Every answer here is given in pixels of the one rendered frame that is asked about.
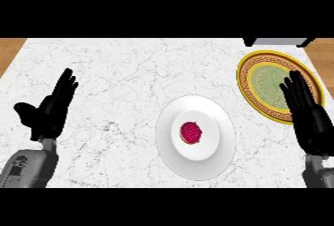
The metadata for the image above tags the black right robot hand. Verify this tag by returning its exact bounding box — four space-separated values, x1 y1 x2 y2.
278 70 334 157

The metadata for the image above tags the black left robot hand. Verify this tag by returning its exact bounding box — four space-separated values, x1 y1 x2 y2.
13 68 80 142

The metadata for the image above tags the yellow patterned plate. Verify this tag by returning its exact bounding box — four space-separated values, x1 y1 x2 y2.
236 49 326 126

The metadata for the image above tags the white plate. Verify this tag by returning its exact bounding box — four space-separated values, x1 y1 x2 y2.
155 94 238 182

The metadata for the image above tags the grey appliance with black legs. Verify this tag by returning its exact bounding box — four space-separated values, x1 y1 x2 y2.
241 38 317 49

